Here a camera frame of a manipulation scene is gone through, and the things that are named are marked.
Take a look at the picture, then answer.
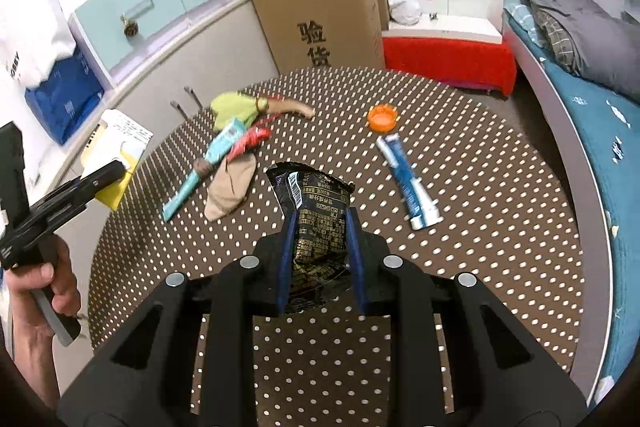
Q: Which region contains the red bench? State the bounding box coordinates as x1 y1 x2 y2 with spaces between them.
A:
383 37 516 98

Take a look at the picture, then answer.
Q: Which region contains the yellow notepad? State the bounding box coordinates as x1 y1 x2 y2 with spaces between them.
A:
80 109 153 211

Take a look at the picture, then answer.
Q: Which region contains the blue storage bag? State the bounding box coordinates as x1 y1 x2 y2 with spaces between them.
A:
25 48 104 145

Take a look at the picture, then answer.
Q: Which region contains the large cardboard box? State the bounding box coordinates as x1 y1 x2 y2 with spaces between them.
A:
252 0 384 74

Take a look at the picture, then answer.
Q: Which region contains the teal bed mattress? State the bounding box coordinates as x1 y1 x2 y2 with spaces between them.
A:
503 13 639 403

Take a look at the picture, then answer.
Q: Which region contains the brown polka dot tablecloth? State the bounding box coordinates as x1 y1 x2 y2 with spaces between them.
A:
86 66 586 427

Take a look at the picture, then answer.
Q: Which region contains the orange bottle cap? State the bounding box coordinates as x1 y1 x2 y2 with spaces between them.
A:
367 104 398 133

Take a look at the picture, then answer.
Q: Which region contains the blue white toothpaste tube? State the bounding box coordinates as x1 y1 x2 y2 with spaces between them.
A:
375 134 442 231

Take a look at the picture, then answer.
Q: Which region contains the person left hand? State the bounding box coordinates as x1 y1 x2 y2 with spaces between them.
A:
6 235 81 343

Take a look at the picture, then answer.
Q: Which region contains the doll with green dress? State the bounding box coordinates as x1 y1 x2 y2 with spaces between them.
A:
163 92 316 222

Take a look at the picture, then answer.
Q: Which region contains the grey folded duvet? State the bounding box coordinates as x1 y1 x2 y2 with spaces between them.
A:
526 0 639 102

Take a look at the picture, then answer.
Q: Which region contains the black snack wrapper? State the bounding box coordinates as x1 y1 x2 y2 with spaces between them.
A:
267 161 354 313

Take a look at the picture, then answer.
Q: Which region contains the white plastic bag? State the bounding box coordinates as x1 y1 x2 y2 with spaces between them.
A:
387 0 423 26

